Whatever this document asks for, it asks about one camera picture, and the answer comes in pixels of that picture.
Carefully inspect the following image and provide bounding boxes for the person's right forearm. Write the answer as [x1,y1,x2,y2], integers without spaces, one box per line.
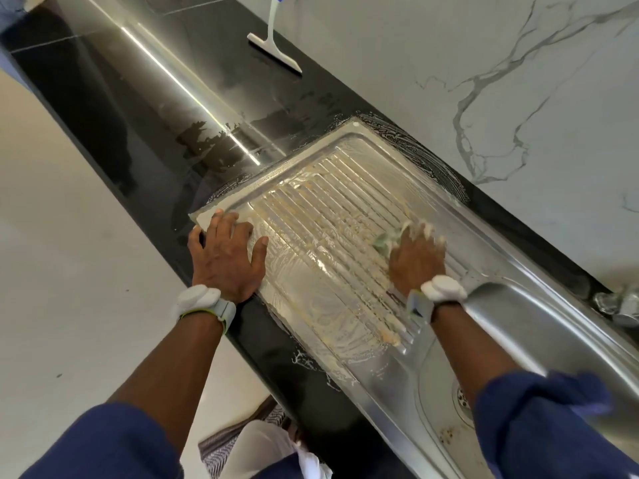
[429,302,521,405]

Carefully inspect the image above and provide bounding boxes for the person's left hand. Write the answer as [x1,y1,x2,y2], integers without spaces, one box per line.
[188,209,270,303]

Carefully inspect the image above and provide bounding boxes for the person's right hand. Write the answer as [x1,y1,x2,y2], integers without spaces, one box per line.
[387,222,447,297]

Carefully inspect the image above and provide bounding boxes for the white left wrist tracker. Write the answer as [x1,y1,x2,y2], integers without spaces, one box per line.
[174,284,238,335]

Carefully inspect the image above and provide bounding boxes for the metal drain strainer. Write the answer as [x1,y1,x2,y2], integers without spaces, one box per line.
[454,382,479,427]

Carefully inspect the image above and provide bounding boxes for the person's left forearm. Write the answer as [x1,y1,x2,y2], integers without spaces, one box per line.
[108,312,223,455]

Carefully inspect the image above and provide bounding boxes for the green scrub sponge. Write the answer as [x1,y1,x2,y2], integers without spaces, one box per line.
[372,222,413,260]

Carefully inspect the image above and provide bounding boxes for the striped floor mat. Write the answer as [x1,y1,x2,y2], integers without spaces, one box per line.
[198,396,291,479]

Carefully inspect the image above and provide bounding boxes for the blue white squeegee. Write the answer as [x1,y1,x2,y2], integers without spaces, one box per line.
[246,0,304,76]

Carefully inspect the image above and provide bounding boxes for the white trousers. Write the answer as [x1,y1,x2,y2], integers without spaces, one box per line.
[218,420,333,479]

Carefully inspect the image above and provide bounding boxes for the stainless steel sink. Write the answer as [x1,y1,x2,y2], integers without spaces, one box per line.
[190,116,639,479]

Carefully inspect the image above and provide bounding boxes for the chrome faucet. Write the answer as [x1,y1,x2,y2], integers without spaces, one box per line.
[591,284,639,328]

